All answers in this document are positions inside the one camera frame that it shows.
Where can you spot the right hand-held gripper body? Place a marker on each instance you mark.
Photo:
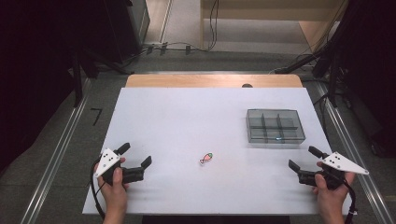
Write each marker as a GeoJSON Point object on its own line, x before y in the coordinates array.
{"type": "Point", "coordinates": [342, 163]}

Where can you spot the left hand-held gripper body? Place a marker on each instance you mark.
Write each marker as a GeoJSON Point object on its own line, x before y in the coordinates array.
{"type": "Point", "coordinates": [107, 161]}

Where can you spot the transparent grey compartment box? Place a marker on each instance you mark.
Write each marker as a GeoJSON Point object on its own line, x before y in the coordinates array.
{"type": "Point", "coordinates": [275, 126]}

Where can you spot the person's left hand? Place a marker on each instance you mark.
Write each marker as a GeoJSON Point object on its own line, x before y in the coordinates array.
{"type": "Point", "coordinates": [115, 193]}

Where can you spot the person's right hand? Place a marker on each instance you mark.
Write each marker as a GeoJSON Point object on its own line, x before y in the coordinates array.
{"type": "Point", "coordinates": [333, 199]}

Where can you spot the black metal stand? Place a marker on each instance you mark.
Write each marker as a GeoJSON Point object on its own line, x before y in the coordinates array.
{"type": "Point", "coordinates": [323, 65]}
{"type": "Point", "coordinates": [79, 74]}

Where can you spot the dark round desk grommet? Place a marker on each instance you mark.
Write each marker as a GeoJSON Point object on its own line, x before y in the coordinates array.
{"type": "Point", "coordinates": [247, 85]}

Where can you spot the dark curtain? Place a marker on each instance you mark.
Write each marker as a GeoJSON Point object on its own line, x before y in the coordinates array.
{"type": "Point", "coordinates": [373, 62]}
{"type": "Point", "coordinates": [31, 77]}

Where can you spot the black cabinet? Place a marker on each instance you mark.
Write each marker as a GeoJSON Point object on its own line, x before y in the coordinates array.
{"type": "Point", "coordinates": [124, 28]}

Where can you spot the light wooden shelf unit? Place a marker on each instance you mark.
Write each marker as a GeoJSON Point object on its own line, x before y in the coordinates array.
{"type": "Point", "coordinates": [255, 12]}

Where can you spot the aluminium floor rail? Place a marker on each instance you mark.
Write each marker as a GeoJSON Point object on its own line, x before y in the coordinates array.
{"type": "Point", "coordinates": [56, 155]}
{"type": "Point", "coordinates": [351, 146]}

